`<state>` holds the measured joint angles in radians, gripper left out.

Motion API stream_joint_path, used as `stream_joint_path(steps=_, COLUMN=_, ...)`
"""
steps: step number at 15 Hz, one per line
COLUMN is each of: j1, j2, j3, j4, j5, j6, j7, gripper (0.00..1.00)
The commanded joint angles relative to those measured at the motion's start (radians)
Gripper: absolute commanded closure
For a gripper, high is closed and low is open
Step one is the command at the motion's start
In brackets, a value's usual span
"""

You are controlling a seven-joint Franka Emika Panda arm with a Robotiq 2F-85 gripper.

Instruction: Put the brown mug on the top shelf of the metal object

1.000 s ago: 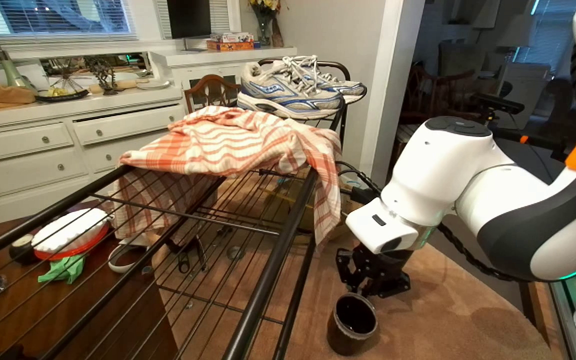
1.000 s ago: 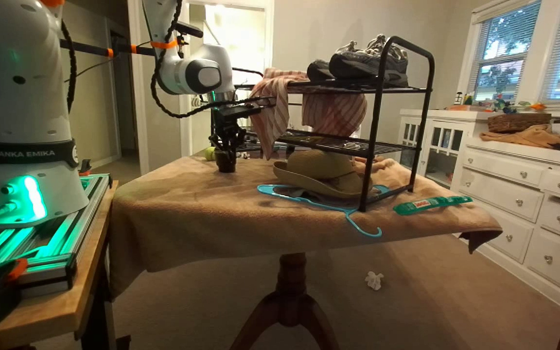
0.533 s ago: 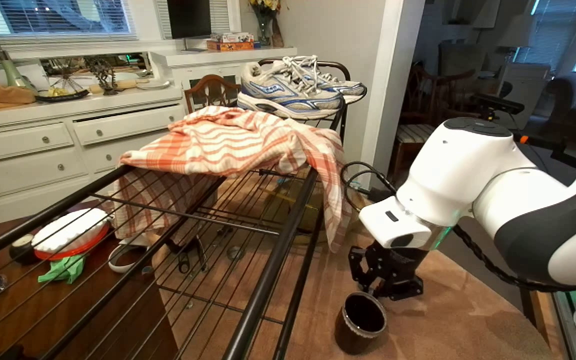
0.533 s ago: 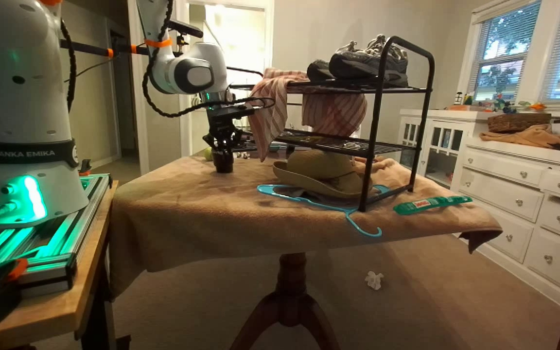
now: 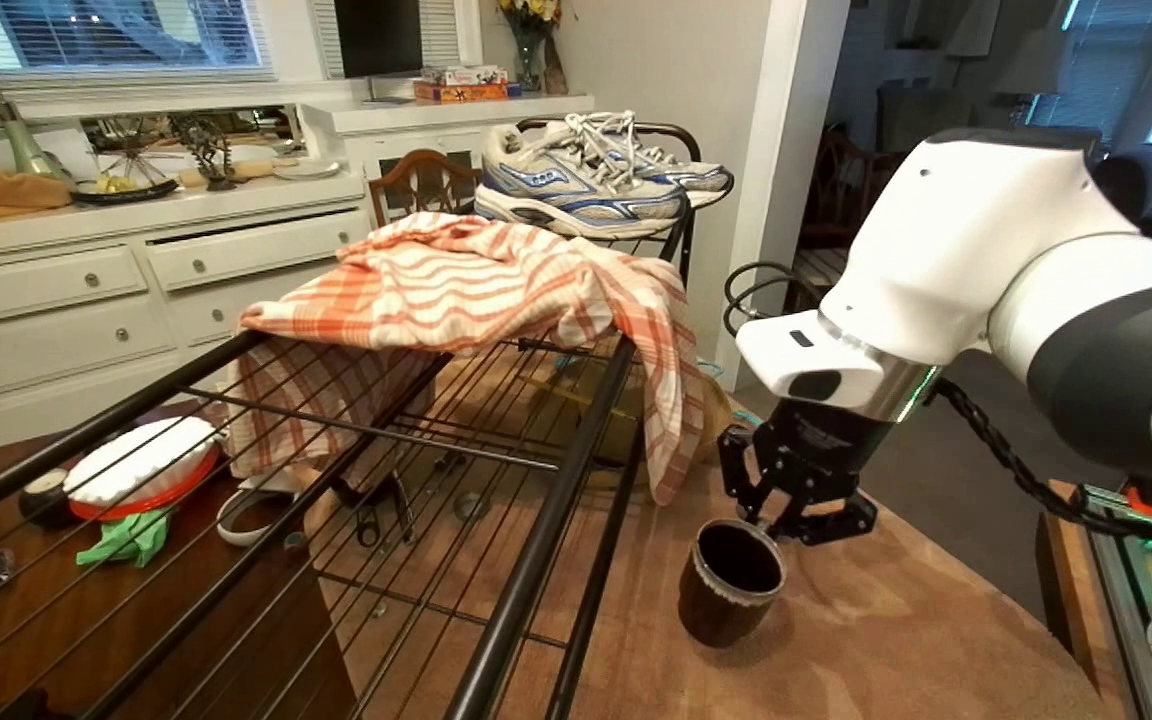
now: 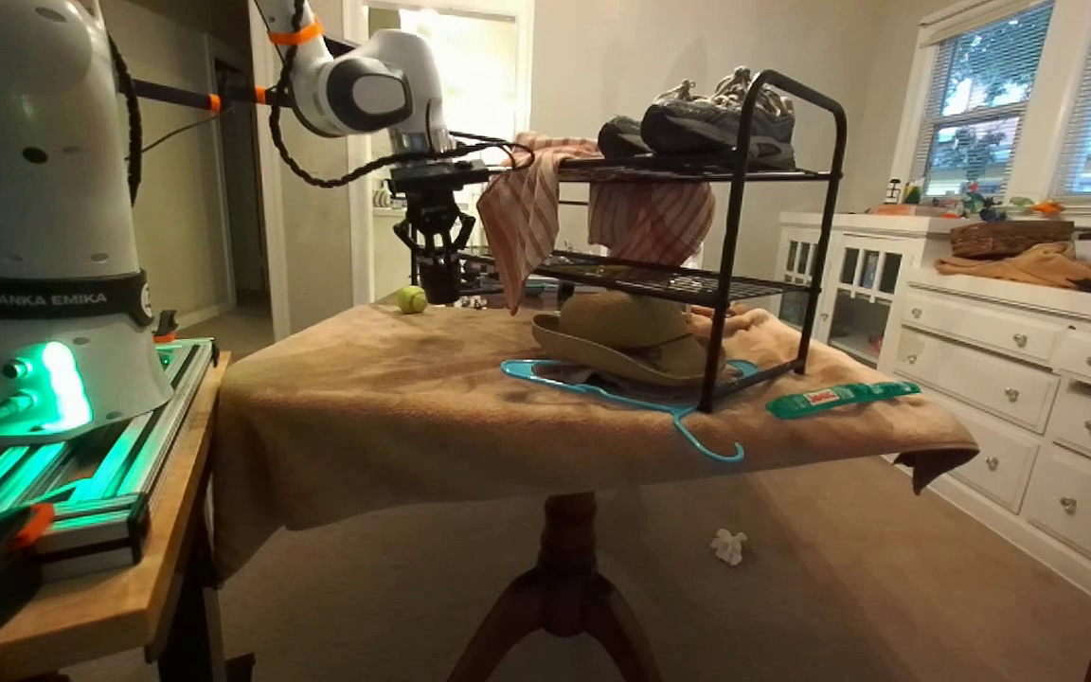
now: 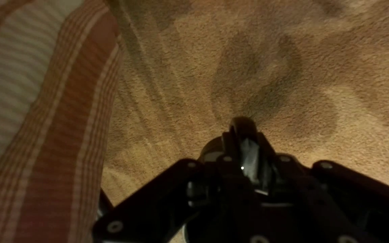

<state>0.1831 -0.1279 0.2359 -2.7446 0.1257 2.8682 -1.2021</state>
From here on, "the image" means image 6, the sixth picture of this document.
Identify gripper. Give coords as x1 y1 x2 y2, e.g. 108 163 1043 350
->
394 191 477 278

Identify brown mug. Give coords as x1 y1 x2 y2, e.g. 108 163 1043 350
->
418 252 464 306

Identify striped red white cloth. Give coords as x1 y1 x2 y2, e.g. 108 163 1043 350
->
476 132 718 314

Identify tan table cloth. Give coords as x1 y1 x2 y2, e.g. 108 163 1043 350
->
213 292 980 581

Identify black shoe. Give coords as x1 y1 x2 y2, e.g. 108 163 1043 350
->
597 116 662 161

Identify tan brimmed hat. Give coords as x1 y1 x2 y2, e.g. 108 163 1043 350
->
531 290 728 388

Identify blue plastic hanger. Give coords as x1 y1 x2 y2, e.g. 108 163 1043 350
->
500 357 762 464

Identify grey sneaker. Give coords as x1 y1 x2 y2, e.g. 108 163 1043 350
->
640 65 798 172

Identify black metal shoe rack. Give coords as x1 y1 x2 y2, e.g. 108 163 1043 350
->
456 69 848 415

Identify white glass door cabinet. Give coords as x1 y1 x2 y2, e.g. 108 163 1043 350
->
774 210 961 372

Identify crumpled white tissue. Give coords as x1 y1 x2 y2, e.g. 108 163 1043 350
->
709 528 749 567

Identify green plastic clip hanger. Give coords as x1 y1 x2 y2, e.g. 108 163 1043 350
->
765 381 922 421

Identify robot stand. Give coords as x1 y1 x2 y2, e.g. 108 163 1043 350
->
0 336 234 682

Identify wicker basket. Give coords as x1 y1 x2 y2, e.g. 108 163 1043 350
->
949 219 1076 260

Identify white dresser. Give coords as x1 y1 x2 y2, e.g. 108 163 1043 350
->
875 265 1091 603

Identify orange cloth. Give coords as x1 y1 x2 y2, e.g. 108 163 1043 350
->
933 242 1091 290

